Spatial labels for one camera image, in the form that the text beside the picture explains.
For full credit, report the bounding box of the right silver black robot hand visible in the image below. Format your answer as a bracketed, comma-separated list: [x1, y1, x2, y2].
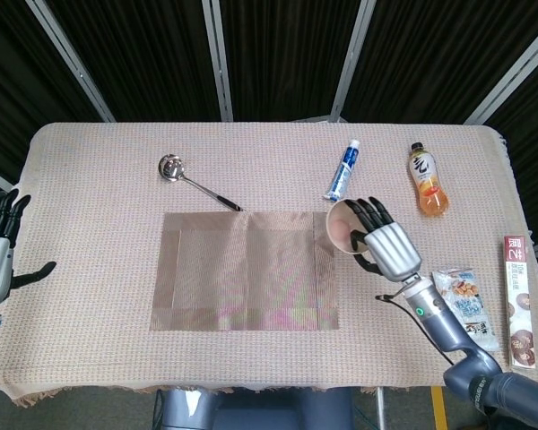
[343, 195, 423, 283]

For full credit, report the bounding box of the light brown bowl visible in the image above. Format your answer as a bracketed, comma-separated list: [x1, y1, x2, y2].
[325, 199, 373, 256]

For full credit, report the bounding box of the brown woven placemat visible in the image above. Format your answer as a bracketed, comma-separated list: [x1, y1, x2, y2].
[150, 211, 341, 331]

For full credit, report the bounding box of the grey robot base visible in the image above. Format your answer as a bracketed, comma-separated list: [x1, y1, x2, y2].
[154, 387, 355, 430]

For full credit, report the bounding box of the white snack bag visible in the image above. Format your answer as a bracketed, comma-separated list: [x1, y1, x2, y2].
[431, 267, 499, 353]

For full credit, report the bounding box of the orange drink bottle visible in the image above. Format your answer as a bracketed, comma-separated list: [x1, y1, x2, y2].
[407, 142, 450, 219]

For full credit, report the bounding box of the blue white toothpaste tube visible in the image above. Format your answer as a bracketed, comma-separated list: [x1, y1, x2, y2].
[324, 138, 361, 202]

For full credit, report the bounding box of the beige woven tablecloth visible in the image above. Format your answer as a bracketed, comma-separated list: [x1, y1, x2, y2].
[0, 120, 538, 409]

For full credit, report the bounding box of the long red white box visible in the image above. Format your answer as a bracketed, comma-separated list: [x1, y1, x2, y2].
[503, 235, 538, 371]

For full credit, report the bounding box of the metal table leg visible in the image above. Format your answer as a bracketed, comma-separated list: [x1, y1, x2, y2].
[375, 387, 386, 430]

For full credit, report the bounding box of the dark pleated curtain panel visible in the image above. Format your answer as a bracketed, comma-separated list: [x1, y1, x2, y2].
[483, 44, 538, 252]
[340, 0, 538, 125]
[0, 0, 108, 180]
[219, 0, 364, 122]
[44, 0, 223, 123]

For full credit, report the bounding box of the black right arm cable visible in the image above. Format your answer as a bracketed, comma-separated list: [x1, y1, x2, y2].
[375, 293, 456, 366]

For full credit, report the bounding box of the steel ladle black handle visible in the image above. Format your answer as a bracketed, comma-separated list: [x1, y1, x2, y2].
[157, 153, 247, 214]

